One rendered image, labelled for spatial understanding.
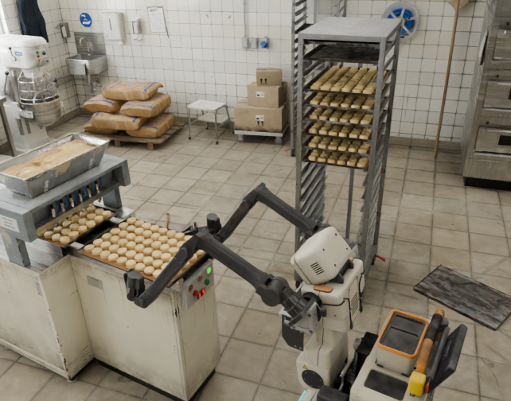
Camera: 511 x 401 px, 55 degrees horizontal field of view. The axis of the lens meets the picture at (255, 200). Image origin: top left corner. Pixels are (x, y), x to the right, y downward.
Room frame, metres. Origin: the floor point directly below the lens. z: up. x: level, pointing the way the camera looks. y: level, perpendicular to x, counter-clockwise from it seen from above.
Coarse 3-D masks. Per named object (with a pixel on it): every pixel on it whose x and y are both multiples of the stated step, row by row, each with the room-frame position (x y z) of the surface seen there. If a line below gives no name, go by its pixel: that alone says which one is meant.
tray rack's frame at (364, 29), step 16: (304, 32) 2.84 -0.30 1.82; (320, 32) 2.83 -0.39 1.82; (336, 32) 2.82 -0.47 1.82; (352, 32) 2.81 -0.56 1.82; (368, 32) 2.79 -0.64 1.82; (384, 32) 2.78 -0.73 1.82; (400, 32) 3.20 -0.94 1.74; (384, 144) 3.21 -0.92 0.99; (384, 160) 3.20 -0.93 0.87; (352, 176) 3.31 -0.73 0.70; (384, 176) 3.20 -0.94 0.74; (352, 192) 3.30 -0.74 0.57; (352, 240) 3.27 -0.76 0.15; (368, 256) 3.05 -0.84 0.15; (368, 272) 2.85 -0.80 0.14
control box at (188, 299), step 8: (208, 264) 2.03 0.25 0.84; (200, 272) 1.97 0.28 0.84; (192, 280) 1.91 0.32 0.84; (184, 288) 1.85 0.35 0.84; (200, 288) 1.95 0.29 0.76; (208, 288) 2.01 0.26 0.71; (184, 296) 1.85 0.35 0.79; (192, 296) 1.89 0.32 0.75; (184, 304) 1.86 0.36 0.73; (192, 304) 1.89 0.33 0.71
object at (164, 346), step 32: (96, 288) 2.08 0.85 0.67; (96, 320) 2.11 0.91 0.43; (128, 320) 1.98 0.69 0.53; (160, 320) 1.87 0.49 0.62; (192, 320) 1.92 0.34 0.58; (96, 352) 2.14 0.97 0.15; (128, 352) 2.01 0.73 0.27; (160, 352) 1.89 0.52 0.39; (192, 352) 1.89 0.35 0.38; (160, 384) 1.91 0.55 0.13; (192, 384) 1.87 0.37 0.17
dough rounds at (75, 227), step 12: (72, 216) 2.43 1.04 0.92; (84, 216) 2.43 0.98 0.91; (96, 216) 2.41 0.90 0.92; (108, 216) 2.44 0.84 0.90; (48, 228) 2.30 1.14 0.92; (60, 228) 2.29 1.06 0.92; (72, 228) 2.30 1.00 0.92; (84, 228) 2.28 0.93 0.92; (48, 240) 2.20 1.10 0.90; (60, 240) 2.17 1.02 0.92
